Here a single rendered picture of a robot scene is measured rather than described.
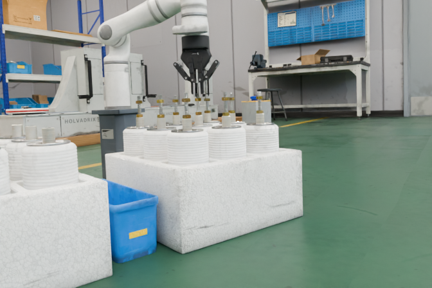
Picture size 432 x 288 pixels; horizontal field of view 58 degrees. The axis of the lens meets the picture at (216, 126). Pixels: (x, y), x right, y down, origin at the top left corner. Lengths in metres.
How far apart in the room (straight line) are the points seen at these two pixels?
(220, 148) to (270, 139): 0.15
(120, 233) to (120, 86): 0.79
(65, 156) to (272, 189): 0.51
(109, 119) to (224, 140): 0.67
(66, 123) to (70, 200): 2.52
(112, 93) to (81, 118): 1.82
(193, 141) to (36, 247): 0.37
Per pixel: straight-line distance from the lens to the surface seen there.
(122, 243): 0.84
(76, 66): 3.54
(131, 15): 1.49
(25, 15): 6.44
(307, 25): 6.29
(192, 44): 1.05
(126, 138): 1.09
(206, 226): 0.88
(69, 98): 3.47
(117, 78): 1.52
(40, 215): 0.72
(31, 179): 0.76
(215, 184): 0.88
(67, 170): 0.76
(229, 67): 6.91
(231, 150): 0.94
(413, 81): 6.04
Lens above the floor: 0.32
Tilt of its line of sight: 4 degrees down
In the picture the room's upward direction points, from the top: 2 degrees counter-clockwise
